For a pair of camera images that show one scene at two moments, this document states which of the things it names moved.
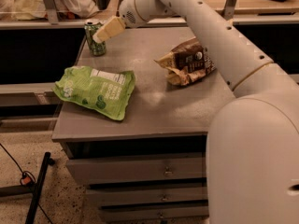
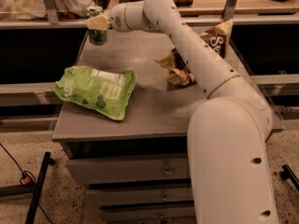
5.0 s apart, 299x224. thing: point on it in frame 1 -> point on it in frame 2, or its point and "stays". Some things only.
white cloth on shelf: [27, 4] stays
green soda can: [95, 48] -> [97, 37]
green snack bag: [106, 92] stays
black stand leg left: [32, 189] stays
